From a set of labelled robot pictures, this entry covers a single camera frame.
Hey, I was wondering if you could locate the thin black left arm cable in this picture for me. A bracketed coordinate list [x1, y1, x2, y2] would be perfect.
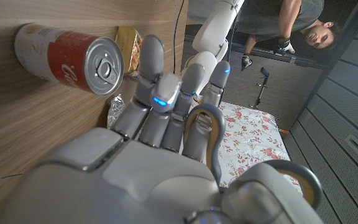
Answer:
[172, 0, 186, 75]

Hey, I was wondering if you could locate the dark wooden door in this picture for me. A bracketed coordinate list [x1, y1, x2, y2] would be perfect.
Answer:
[183, 40, 324, 131]

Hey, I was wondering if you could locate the bare person forearm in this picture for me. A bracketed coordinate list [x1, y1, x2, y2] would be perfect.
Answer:
[244, 33, 258, 57]
[277, 0, 303, 40]

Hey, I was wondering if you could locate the black white glove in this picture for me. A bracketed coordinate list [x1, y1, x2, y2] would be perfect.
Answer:
[241, 52, 254, 72]
[273, 36, 296, 56]

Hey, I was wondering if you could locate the person in grey shirt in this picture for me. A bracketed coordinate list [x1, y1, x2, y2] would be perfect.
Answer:
[234, 0, 344, 51]

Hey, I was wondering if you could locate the floral backdrop cloth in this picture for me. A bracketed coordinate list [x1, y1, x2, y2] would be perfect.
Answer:
[178, 100, 304, 194]

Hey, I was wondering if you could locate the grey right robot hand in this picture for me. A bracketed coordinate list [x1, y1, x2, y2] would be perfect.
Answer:
[0, 34, 323, 224]

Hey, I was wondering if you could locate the black door handle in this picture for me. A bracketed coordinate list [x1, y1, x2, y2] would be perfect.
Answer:
[252, 67, 270, 110]

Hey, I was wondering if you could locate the small crumpled aluminum foil piece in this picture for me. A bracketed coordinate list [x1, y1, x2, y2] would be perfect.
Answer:
[106, 93, 126, 130]

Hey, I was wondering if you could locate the yellow blue Spam box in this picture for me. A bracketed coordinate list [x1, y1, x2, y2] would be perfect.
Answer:
[114, 26, 144, 78]

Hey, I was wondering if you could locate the red white soup can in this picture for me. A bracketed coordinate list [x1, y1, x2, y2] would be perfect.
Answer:
[13, 22, 126, 98]

